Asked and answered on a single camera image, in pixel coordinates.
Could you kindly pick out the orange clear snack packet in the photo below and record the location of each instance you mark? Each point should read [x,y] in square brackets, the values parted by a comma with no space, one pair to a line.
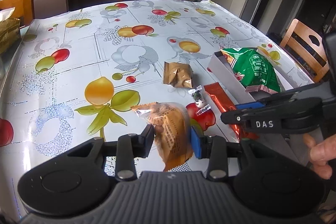
[170,132]

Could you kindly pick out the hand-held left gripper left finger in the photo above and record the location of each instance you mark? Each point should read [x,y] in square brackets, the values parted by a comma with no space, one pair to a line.
[146,141]

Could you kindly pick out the person's right hand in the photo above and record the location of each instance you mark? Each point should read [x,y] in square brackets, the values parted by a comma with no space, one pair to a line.
[324,158]

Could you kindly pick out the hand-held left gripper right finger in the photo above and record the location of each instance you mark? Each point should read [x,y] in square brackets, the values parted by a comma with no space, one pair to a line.
[195,144]

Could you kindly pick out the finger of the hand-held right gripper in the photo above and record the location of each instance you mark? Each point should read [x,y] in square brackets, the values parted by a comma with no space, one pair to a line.
[288,113]
[294,94]

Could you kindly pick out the green snack packet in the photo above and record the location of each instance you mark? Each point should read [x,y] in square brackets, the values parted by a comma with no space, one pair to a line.
[257,66]

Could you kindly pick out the panda candy clear wrapper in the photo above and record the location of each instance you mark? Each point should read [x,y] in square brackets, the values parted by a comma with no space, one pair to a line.
[199,101]

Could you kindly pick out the yellow green tissue pack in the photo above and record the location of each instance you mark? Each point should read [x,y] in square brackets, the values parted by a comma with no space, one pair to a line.
[9,32]

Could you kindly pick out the dark entrance door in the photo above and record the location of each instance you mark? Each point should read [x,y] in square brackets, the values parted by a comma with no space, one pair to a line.
[319,8]

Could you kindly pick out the white tissue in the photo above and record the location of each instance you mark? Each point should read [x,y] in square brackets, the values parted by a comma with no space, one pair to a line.
[5,14]

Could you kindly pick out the brown snack packet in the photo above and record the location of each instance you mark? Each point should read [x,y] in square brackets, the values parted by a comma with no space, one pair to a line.
[178,74]

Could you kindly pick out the long red snack packet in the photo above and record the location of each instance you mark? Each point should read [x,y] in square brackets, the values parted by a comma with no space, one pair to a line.
[220,102]

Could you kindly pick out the fruit print tablecloth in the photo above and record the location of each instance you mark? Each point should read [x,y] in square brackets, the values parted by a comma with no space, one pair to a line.
[78,61]

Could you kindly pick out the white cardboard box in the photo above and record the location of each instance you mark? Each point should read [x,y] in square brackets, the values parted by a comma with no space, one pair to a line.
[231,79]

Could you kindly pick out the silver cabinet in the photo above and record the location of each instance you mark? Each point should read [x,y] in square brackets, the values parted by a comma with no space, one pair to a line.
[50,3]

